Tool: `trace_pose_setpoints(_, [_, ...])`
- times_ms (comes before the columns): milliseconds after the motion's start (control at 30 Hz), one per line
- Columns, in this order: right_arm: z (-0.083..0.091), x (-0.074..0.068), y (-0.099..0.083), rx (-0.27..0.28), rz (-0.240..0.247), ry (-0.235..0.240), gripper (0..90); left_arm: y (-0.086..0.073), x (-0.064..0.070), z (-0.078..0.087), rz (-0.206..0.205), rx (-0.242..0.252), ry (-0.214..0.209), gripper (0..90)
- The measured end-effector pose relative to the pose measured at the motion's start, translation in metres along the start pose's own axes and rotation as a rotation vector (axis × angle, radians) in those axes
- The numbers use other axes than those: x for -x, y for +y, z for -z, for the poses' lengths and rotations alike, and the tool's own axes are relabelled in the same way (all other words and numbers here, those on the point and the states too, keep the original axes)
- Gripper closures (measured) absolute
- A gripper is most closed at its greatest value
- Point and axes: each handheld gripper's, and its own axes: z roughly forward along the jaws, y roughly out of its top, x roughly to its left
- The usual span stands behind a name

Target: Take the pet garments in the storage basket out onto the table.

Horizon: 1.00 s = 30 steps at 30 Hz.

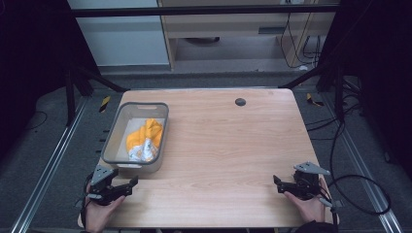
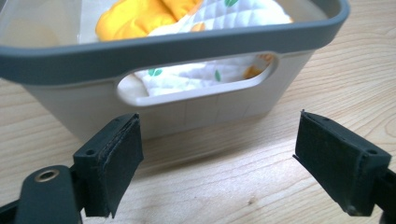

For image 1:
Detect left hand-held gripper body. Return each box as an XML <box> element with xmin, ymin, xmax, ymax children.
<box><xmin>86</xmin><ymin>164</ymin><xmax>130</xmax><ymax>207</ymax></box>

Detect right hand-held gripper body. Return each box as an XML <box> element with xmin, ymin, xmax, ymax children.
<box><xmin>292</xmin><ymin>161</ymin><xmax>331</xmax><ymax>200</ymax></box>

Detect grey plastic basin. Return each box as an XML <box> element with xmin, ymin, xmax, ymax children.
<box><xmin>100</xmin><ymin>101</ymin><xmax>170</xmax><ymax>174</ymax></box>

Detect yellow and white cloth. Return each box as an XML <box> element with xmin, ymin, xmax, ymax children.
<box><xmin>125</xmin><ymin>117</ymin><xmax>164</xmax><ymax>163</ymax></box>

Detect person's right hand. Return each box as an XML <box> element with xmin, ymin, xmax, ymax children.
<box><xmin>284</xmin><ymin>177</ymin><xmax>328</xmax><ymax>224</ymax></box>

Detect person's left hand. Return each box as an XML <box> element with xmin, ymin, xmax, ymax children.
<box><xmin>84</xmin><ymin>194</ymin><xmax>127</xmax><ymax>233</ymax></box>

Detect yellow and black tape piece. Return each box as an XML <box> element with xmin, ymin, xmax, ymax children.
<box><xmin>98</xmin><ymin>94</ymin><xmax>112</xmax><ymax>114</ymax></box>
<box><xmin>305</xmin><ymin>92</ymin><xmax>326</xmax><ymax>108</ymax></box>

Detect black metal stand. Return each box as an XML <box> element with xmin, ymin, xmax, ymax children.
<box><xmin>63</xmin><ymin>62</ymin><xmax>130</xmax><ymax>128</ymax></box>
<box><xmin>277</xmin><ymin>61</ymin><xmax>347</xmax><ymax>124</ymax></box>

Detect white cabinet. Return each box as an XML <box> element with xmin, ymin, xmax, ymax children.
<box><xmin>66</xmin><ymin>0</ymin><xmax>171</xmax><ymax>68</ymax></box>

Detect black curtain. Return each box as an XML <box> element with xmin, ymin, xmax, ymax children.
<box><xmin>319</xmin><ymin>0</ymin><xmax>412</xmax><ymax>181</ymax></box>
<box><xmin>0</xmin><ymin>0</ymin><xmax>100</xmax><ymax>159</ymax></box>

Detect light wooden desk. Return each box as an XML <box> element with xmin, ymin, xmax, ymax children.
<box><xmin>156</xmin><ymin>0</ymin><xmax>342</xmax><ymax>71</ymax></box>

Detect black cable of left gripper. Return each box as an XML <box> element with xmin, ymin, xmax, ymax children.
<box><xmin>79</xmin><ymin>173</ymin><xmax>95</xmax><ymax>229</ymax></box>

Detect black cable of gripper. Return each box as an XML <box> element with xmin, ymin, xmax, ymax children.
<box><xmin>319</xmin><ymin>120</ymin><xmax>393</xmax><ymax>227</ymax></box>
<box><xmin>79</xmin><ymin>173</ymin><xmax>95</xmax><ymax>229</ymax></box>

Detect aluminium rail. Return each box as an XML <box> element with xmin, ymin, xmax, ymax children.
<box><xmin>9</xmin><ymin>96</ymin><xmax>89</xmax><ymax>233</ymax></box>
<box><xmin>322</xmin><ymin>91</ymin><xmax>405</xmax><ymax>233</ymax></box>

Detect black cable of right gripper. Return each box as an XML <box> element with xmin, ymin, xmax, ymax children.
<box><xmin>319</xmin><ymin>120</ymin><xmax>393</xmax><ymax>227</ymax></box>

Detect thin black floor cable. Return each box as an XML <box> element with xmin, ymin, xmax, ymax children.
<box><xmin>24</xmin><ymin>111</ymin><xmax>49</xmax><ymax>131</ymax></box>

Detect black cables under desk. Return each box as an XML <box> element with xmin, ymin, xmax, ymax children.
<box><xmin>279</xmin><ymin>12</ymin><xmax>324</xmax><ymax>70</ymax></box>

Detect black horizontal frame bar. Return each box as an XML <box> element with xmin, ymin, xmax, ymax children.
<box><xmin>70</xmin><ymin>4</ymin><xmax>340</xmax><ymax>17</ymax></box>

